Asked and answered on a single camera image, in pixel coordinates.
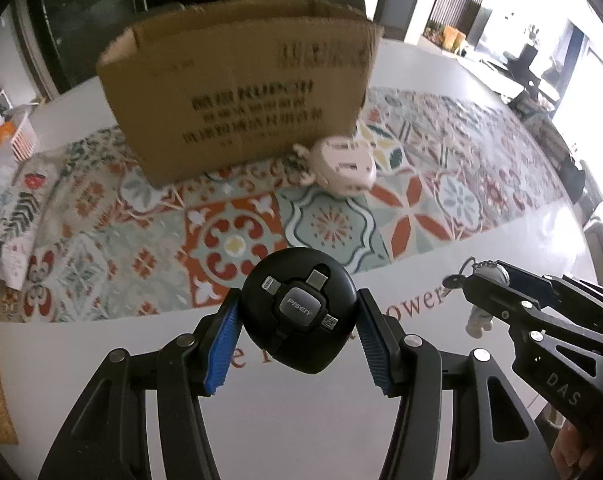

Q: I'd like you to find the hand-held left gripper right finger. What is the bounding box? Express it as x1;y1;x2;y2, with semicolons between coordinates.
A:
356;287;558;480

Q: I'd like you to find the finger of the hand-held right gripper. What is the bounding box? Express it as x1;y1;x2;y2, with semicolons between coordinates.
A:
495;260;603;317
461;272;603;352

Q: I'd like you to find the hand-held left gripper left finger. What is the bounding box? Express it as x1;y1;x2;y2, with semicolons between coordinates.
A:
39;290;243;480

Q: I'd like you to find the white astronaut keychain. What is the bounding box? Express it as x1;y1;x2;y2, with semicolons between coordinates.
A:
443;257;512;342

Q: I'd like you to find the black round cable reel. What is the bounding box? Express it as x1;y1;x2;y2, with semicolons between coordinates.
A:
239;247;360;375

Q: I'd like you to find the brown cardboard box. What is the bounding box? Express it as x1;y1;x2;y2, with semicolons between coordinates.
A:
96;0;385;189

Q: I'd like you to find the person's right hand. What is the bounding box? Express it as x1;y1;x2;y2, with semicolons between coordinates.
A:
550;421;598;480

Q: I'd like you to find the patterned floral table mat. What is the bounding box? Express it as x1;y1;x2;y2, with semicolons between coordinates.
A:
0;85;568;324

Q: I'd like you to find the dark grey dining chair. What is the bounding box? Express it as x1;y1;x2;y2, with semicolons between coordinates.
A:
510;94;588;203

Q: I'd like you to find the white low cabinet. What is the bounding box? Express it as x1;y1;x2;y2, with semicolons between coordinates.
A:
454;47;557;101

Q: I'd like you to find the yellow paper bag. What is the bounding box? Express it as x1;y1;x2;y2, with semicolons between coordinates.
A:
443;25;468;52

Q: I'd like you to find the white fruit basket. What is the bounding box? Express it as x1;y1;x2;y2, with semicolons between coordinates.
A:
9;112;38;162

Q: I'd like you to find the black glass door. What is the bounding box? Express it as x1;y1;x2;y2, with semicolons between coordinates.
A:
12;0;282;97

